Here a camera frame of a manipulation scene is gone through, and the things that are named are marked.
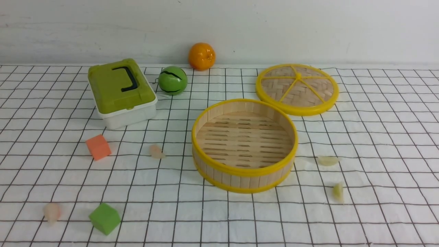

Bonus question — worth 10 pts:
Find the orange foam cube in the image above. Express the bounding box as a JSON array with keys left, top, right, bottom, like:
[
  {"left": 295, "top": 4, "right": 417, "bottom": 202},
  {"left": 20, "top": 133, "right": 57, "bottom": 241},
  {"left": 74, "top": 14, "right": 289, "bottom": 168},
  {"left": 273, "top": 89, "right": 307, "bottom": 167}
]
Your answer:
[{"left": 86, "top": 134, "right": 112, "bottom": 161}]

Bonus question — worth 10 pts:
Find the green foam cube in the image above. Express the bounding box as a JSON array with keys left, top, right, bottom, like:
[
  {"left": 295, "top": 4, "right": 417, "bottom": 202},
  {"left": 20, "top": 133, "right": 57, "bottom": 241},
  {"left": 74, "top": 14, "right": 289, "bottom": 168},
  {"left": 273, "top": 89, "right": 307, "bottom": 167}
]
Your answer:
[{"left": 89, "top": 203, "right": 122, "bottom": 236}]

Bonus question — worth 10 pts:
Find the bamboo steamer tray yellow rim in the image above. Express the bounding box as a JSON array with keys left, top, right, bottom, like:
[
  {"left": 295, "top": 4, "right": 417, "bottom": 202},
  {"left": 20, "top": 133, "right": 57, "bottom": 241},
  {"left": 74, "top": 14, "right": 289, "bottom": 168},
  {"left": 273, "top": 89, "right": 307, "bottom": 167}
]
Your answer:
[{"left": 191, "top": 99, "right": 298, "bottom": 193}]

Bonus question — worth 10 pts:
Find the white grid tablecloth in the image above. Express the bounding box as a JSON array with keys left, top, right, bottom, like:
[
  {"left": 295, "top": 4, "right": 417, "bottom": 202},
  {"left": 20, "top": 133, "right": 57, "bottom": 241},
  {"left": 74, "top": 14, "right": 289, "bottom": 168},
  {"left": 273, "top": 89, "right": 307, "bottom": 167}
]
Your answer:
[{"left": 0, "top": 65, "right": 439, "bottom": 247}]

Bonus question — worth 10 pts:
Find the bamboo steamer lid yellow rim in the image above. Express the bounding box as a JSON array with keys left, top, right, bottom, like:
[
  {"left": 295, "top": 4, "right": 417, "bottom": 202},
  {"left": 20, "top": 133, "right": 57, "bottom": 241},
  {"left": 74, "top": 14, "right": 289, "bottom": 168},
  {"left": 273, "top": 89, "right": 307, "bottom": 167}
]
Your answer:
[{"left": 256, "top": 63, "right": 339, "bottom": 117}]

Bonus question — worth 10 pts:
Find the pale green dumpling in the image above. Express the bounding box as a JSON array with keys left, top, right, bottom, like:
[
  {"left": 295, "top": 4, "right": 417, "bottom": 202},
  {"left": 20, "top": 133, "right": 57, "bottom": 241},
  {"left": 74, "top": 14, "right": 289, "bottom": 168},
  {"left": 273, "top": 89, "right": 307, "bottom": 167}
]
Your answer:
[
  {"left": 317, "top": 156, "right": 340, "bottom": 167},
  {"left": 332, "top": 183, "right": 344, "bottom": 204}
]

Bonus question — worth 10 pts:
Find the green striped ball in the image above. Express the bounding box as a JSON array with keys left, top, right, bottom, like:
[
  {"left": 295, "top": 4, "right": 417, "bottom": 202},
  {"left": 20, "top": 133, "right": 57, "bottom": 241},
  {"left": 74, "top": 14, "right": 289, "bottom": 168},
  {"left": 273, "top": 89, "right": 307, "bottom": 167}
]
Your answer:
[{"left": 158, "top": 66, "right": 188, "bottom": 95}]

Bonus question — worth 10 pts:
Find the orange fruit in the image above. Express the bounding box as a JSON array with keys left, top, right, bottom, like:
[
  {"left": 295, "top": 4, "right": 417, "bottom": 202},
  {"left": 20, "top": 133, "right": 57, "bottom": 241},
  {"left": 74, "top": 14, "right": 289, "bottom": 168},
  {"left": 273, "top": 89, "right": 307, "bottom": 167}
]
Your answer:
[{"left": 188, "top": 43, "right": 216, "bottom": 71}]

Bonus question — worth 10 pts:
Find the pink dumpling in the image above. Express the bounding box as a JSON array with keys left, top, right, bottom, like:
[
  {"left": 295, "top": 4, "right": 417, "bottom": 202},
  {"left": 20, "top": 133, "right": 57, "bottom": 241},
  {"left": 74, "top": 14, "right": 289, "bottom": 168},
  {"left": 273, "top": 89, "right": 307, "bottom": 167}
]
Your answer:
[
  {"left": 149, "top": 144, "right": 166, "bottom": 159},
  {"left": 43, "top": 203, "right": 62, "bottom": 226}
]

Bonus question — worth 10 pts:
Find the green lid white storage box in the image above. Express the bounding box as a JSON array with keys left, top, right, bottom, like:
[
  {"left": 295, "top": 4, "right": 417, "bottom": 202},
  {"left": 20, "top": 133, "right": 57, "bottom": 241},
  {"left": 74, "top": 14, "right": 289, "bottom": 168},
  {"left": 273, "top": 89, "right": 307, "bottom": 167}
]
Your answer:
[{"left": 88, "top": 58, "right": 158, "bottom": 130}]

